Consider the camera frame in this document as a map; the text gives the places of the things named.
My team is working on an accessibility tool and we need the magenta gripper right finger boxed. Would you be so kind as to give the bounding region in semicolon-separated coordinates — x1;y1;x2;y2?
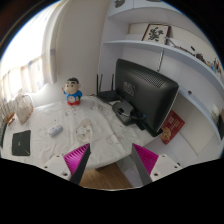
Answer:
131;144;182;185

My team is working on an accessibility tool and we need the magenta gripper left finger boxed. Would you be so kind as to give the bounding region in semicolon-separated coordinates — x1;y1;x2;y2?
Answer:
42;144;91;184

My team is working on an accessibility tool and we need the white computer mouse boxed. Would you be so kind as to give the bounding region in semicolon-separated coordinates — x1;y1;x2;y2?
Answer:
48;125;63;137

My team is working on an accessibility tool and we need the black computer monitor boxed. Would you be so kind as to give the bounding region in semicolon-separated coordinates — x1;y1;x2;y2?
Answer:
115;59;179;137

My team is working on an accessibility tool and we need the white patterned tablecloth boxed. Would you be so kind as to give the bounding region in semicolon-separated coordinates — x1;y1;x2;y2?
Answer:
1;96;153;169

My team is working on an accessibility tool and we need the red book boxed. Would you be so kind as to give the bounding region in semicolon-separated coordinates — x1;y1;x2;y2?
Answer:
160;110;185;145

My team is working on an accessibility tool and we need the cartoon boy figurine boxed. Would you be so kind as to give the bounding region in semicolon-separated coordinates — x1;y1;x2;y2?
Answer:
62;77;82;106

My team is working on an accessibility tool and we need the black wifi router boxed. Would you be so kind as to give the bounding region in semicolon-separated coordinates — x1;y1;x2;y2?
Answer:
96;75;119;102

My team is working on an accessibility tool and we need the framed calligraphy picture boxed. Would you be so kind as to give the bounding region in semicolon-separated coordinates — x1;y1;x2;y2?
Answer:
142;24;170;44

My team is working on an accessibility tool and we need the white curtain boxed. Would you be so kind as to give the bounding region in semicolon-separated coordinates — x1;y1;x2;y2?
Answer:
42;0;68;84

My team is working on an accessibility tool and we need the white wall shelf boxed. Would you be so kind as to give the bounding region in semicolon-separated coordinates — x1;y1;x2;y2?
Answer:
103;0;224;144

